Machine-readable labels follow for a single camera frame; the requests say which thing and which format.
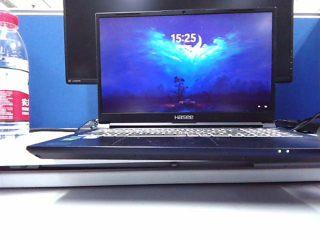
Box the black Hasee laptop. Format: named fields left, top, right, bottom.
left=26, top=6, right=320, bottom=163

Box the white desk slab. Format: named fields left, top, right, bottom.
left=0, top=166, right=320, bottom=189

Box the black keyboard with white keys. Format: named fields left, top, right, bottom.
left=77, top=118, right=100, bottom=131

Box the black ASUS monitor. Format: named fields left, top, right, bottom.
left=62, top=0, right=294, bottom=85

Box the blue desk partition panel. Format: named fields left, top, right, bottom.
left=17, top=13, right=320, bottom=131

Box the water bottle with red label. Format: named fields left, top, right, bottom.
left=0, top=11, right=30, bottom=140

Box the black cable along partition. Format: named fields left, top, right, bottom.
left=29, top=127, right=79, bottom=133

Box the black laptop power cable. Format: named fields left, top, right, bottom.
left=273, top=112, right=320, bottom=134

